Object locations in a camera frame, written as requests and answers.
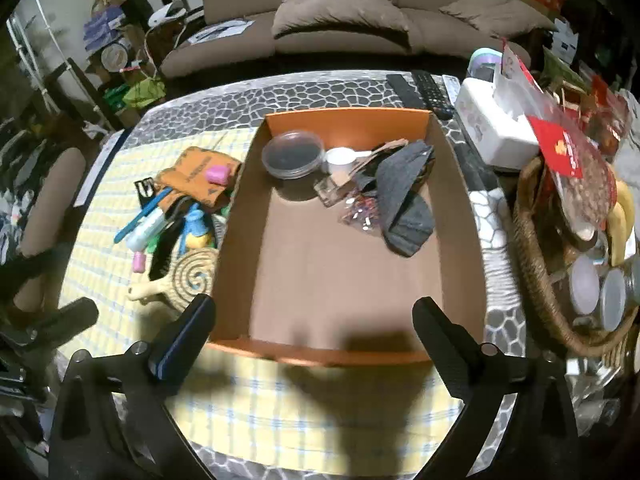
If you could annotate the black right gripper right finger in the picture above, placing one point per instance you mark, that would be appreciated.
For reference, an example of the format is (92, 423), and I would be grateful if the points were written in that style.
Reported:
(450, 347)

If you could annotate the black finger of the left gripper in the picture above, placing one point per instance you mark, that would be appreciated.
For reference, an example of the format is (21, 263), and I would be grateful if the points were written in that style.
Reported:
(24, 332)

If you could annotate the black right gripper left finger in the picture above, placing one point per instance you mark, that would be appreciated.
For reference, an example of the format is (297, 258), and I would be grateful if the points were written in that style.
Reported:
(176, 347)

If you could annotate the grey knit sock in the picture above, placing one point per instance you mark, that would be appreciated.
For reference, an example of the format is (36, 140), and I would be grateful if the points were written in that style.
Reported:
(394, 181)

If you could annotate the clear bag of hair ties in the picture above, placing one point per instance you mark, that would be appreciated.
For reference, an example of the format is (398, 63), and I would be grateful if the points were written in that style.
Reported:
(361, 213)

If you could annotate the pink hair roller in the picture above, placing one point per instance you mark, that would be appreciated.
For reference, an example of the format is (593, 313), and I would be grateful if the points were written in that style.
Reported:
(218, 175)
(138, 262)

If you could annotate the dark round lidded container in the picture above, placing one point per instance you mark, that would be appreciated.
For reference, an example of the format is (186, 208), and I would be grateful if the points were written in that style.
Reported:
(293, 155)

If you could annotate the white measuring scoop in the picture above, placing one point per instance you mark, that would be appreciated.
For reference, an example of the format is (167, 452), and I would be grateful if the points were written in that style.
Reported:
(343, 159)

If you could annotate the cream paddle hairbrush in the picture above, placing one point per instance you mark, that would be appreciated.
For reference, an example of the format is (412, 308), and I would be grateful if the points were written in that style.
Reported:
(163, 285)

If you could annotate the round woven beige brush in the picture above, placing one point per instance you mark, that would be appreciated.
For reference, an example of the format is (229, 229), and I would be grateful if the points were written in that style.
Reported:
(191, 275)

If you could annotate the brown chair backrest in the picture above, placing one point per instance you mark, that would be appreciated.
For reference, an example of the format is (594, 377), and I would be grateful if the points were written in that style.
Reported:
(45, 226)

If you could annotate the yellow hair roller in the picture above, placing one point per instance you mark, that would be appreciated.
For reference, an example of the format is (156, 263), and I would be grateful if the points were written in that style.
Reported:
(199, 241)

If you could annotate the yellow plaid tablecloth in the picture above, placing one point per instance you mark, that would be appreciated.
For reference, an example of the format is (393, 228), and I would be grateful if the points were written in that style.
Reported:
(362, 420)

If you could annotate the white cosmetic tube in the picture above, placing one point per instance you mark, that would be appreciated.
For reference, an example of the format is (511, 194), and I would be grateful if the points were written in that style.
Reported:
(149, 227)

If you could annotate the light blue hair roller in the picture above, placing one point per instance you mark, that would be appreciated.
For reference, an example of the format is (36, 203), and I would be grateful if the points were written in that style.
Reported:
(195, 223)

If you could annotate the woven wicker basket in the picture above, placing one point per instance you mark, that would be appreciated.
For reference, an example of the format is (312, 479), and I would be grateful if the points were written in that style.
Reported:
(538, 281)

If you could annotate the blue nail file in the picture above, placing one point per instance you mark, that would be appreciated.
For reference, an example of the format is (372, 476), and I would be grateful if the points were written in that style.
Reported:
(147, 209)

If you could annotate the black plastic hair claw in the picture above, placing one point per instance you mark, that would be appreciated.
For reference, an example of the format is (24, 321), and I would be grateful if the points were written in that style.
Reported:
(146, 190)

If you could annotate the orange patterned sock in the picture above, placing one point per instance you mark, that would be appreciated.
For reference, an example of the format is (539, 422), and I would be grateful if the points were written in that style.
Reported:
(186, 177)

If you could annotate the orange cardboard box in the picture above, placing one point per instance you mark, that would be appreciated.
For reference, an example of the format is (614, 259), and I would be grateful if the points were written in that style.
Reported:
(294, 284)

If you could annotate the white tissue box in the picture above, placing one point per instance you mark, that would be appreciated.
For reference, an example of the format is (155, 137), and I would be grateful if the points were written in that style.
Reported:
(502, 140)

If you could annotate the red snack bag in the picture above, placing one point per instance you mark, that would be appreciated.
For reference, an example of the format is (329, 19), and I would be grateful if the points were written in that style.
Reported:
(585, 185)

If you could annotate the black remote control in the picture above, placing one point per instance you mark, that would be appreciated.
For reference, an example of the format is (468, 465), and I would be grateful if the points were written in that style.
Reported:
(423, 94)

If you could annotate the brown sofa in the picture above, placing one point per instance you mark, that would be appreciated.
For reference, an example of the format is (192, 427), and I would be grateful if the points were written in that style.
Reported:
(292, 34)

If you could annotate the beige throw pillow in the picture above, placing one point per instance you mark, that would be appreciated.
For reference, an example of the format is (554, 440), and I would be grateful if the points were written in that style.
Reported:
(499, 18)

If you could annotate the brown sofa cushion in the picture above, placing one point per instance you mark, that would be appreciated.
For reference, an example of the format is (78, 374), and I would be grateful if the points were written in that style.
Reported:
(369, 16)

